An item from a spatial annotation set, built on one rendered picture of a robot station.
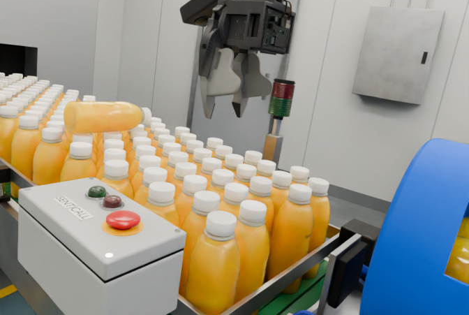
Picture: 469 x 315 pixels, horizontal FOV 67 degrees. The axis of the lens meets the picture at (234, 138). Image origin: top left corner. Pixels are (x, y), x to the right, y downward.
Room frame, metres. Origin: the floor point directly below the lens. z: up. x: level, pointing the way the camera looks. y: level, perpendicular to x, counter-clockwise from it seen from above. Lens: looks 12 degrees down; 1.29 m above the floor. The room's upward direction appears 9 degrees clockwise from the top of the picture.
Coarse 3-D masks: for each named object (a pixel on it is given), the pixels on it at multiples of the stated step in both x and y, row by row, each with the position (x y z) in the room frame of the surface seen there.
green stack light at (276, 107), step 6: (270, 96) 1.00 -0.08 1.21; (270, 102) 0.99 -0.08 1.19; (276, 102) 0.98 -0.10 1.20; (282, 102) 0.97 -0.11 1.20; (288, 102) 0.98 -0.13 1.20; (270, 108) 0.99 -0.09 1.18; (276, 108) 0.98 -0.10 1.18; (282, 108) 0.97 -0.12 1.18; (288, 108) 0.98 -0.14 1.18; (270, 114) 0.99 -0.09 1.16; (276, 114) 0.98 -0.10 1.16; (282, 114) 0.98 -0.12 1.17; (288, 114) 0.99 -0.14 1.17
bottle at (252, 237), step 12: (240, 228) 0.47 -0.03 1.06; (252, 228) 0.47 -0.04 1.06; (264, 228) 0.48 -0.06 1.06; (240, 240) 0.46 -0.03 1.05; (252, 240) 0.46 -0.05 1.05; (264, 240) 0.47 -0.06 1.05; (240, 252) 0.45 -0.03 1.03; (252, 252) 0.45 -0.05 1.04; (264, 252) 0.46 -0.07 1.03; (252, 264) 0.45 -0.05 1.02; (264, 264) 0.47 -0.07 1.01; (240, 276) 0.45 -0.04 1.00; (252, 276) 0.45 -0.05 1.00; (264, 276) 0.47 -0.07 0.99; (240, 288) 0.45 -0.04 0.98; (252, 288) 0.46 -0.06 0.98
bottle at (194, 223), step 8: (192, 208) 0.49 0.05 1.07; (192, 216) 0.48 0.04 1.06; (200, 216) 0.48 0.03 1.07; (184, 224) 0.48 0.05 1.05; (192, 224) 0.47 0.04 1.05; (200, 224) 0.47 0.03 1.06; (192, 232) 0.47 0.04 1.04; (200, 232) 0.47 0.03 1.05; (192, 240) 0.46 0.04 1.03; (184, 248) 0.47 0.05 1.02; (192, 248) 0.46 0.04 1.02; (184, 256) 0.47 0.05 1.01; (184, 264) 0.47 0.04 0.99; (184, 272) 0.47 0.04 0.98; (184, 280) 0.46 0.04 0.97; (184, 288) 0.46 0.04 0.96; (184, 296) 0.46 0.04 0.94
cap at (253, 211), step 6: (246, 204) 0.49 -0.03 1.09; (252, 204) 0.49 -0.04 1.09; (258, 204) 0.49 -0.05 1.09; (264, 204) 0.49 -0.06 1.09; (240, 210) 0.48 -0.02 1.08; (246, 210) 0.47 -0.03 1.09; (252, 210) 0.47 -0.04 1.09; (258, 210) 0.47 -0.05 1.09; (264, 210) 0.47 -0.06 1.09; (240, 216) 0.48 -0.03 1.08; (246, 216) 0.47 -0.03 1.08; (252, 216) 0.47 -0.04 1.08; (258, 216) 0.47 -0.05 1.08; (264, 216) 0.48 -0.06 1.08
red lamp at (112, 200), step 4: (108, 196) 0.40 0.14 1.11; (112, 196) 0.40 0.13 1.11; (116, 196) 0.40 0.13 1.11; (104, 200) 0.39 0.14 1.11; (108, 200) 0.39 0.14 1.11; (112, 200) 0.39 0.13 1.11; (116, 200) 0.39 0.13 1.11; (120, 200) 0.40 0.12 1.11; (104, 204) 0.39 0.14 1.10; (108, 204) 0.39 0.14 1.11; (112, 204) 0.39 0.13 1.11; (116, 204) 0.39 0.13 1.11; (120, 204) 0.40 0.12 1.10
